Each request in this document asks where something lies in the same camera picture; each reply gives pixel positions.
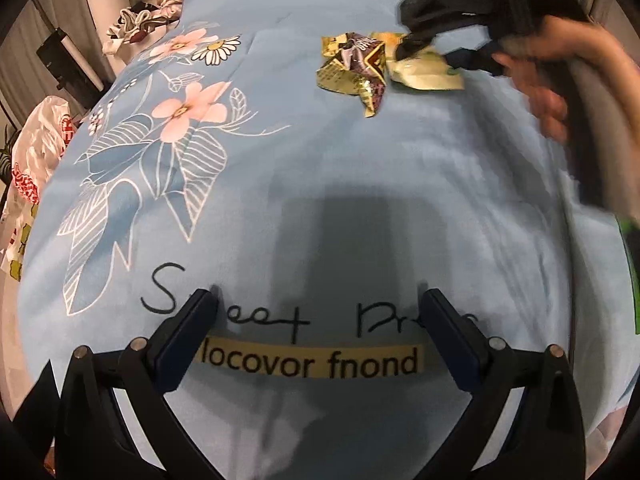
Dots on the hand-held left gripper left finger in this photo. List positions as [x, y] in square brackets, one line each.
[187, 335]

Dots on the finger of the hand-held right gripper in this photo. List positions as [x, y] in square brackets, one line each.
[412, 46]
[472, 58]

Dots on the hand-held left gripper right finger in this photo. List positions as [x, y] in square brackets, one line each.
[447, 340]

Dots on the beige snack packet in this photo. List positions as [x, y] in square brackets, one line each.
[425, 72]

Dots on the green container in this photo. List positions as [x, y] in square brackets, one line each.
[632, 280]

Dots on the person's right hand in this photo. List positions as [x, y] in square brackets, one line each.
[555, 50]

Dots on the gold and brown chocolate packet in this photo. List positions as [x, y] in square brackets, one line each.
[357, 67]

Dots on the blue floral bed sheet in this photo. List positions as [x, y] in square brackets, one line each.
[300, 160]

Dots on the white and red plastic bag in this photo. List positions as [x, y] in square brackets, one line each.
[40, 150]

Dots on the pile of clothes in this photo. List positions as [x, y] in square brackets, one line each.
[145, 17]

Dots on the black device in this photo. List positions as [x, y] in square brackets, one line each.
[67, 65]

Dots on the white box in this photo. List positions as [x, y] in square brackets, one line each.
[112, 5]

